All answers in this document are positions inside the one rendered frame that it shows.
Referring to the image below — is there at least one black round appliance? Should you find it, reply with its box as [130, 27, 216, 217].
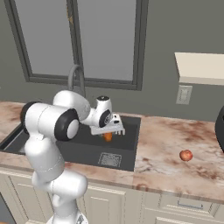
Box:
[214, 104, 224, 154]

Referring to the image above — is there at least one grey curved tap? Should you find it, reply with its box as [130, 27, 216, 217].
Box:
[67, 64, 88, 99]

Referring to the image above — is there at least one dark grey sink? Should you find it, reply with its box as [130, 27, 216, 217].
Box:
[0, 114, 142, 172]

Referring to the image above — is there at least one grey drawer handle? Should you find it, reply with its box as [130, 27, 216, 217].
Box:
[177, 199, 205, 211]

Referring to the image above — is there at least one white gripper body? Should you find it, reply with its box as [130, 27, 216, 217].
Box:
[89, 122, 127, 137]

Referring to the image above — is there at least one red apple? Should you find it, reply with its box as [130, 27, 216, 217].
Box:
[178, 149, 194, 163]

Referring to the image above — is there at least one white wall socket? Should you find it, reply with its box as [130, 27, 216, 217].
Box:
[175, 84, 193, 106]

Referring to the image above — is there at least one orange carrot piece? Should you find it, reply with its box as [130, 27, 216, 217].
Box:
[102, 132, 114, 143]

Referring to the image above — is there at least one cream cupboard door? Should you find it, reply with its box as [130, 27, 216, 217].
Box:
[8, 174, 56, 224]
[78, 185, 128, 224]

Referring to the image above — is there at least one cream drawer front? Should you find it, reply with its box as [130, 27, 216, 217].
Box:
[157, 192, 221, 217]
[153, 215, 224, 224]

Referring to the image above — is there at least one grey framed window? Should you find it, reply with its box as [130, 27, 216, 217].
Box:
[3, 0, 150, 92]

